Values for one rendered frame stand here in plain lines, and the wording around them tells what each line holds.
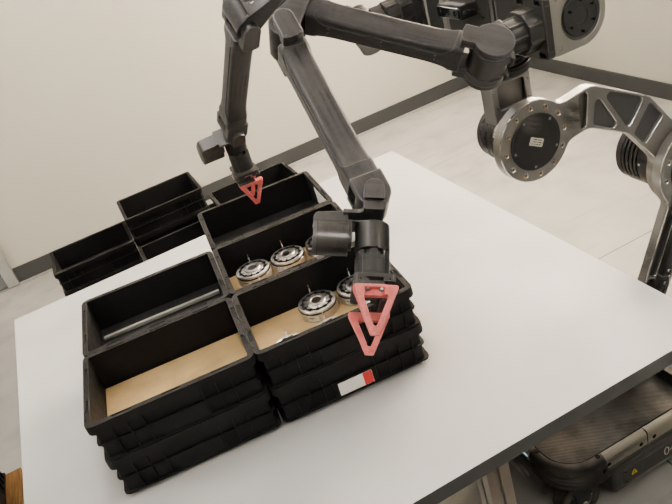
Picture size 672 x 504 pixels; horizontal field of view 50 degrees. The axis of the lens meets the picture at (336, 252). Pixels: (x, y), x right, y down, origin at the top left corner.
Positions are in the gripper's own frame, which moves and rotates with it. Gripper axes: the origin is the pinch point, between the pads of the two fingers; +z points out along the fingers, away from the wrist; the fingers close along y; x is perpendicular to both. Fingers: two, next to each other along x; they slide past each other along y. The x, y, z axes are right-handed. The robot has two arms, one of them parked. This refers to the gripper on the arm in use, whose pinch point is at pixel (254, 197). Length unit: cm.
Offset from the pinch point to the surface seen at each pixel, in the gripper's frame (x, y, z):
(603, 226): 156, -64, 106
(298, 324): -4.0, 31.1, 24.6
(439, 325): 30, 40, 37
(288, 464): -20, 62, 38
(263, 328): -12.5, 26.1, 24.6
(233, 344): -21.3, 27.2, 24.6
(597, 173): 187, -108, 106
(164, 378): -40, 29, 25
